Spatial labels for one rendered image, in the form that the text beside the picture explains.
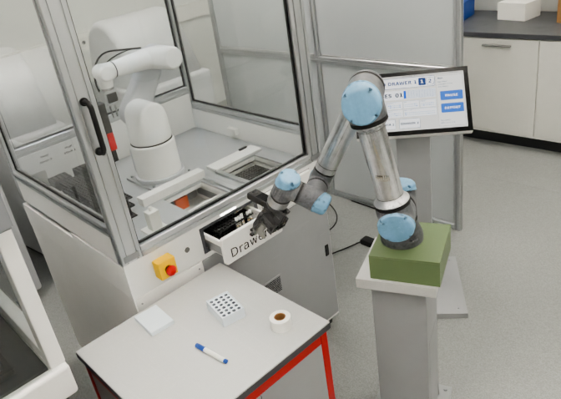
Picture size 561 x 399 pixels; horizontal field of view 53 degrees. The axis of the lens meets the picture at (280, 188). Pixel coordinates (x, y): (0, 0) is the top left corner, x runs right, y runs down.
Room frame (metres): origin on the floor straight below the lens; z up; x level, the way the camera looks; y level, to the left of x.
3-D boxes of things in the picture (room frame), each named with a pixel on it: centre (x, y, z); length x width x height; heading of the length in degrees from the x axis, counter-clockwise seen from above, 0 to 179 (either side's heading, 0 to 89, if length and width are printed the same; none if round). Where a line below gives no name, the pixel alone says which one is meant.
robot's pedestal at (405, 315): (1.71, -0.40, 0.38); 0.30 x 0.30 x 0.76; 63
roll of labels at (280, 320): (1.46, 0.07, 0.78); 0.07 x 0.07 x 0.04
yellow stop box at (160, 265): (1.74, 0.45, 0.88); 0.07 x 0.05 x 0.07; 130
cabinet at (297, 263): (2.36, 0.48, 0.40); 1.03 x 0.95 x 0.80; 130
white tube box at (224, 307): (1.57, 0.25, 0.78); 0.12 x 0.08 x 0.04; 29
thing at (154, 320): (1.58, 0.50, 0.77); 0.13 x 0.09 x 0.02; 36
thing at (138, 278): (2.36, 0.49, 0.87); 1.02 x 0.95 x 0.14; 130
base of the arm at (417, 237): (1.71, -0.40, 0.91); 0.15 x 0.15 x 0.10
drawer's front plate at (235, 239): (1.87, 0.13, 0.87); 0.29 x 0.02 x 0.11; 130
